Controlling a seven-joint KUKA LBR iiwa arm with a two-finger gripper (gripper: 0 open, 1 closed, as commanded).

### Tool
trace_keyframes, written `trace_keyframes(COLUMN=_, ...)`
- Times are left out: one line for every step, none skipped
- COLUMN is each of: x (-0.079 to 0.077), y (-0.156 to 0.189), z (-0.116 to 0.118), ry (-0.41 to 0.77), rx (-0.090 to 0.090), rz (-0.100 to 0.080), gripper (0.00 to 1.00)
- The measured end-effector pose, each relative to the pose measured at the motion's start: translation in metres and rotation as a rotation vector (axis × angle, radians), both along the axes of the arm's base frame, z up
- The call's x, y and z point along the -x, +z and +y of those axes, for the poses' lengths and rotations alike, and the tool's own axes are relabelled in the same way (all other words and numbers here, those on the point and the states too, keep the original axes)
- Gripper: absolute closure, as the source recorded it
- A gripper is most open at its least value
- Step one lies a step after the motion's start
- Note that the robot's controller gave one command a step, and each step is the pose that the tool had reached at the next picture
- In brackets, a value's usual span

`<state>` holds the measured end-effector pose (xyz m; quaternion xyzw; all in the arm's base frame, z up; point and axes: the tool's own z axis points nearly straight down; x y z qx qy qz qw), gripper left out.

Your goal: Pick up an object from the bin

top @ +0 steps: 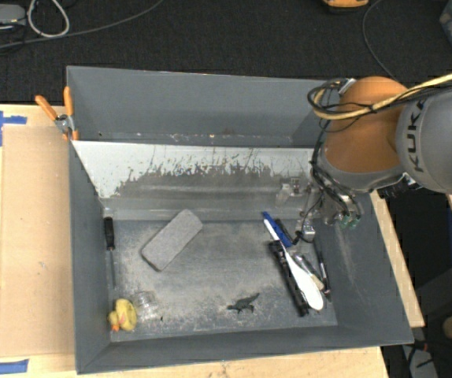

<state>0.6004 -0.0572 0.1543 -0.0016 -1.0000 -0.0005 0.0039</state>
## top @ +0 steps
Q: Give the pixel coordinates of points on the grey flat block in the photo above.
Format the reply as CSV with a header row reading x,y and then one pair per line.
x,y
172,239

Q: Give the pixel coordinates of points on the blue and black pen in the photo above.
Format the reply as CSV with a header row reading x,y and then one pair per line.
x,y
284,231

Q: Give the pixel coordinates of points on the grey metal bin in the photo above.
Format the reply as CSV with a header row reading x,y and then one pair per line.
x,y
218,274

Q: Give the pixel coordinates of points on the silver metal tool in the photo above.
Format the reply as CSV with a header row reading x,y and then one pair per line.
x,y
308,266

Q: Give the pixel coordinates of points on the clear plastic cup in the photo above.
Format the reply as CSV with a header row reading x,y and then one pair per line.
x,y
146,304

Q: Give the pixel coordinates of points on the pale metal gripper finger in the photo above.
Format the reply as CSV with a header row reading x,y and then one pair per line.
x,y
308,231
293,185

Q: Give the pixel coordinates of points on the small black toy animal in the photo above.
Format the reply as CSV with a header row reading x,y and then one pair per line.
x,y
245,303

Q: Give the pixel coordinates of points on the yellow rubber duck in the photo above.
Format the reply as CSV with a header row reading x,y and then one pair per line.
x,y
124,315

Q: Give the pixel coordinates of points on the brown cardboard board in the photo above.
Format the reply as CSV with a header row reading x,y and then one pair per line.
x,y
33,230

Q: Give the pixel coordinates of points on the long black tool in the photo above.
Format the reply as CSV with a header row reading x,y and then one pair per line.
x,y
289,278

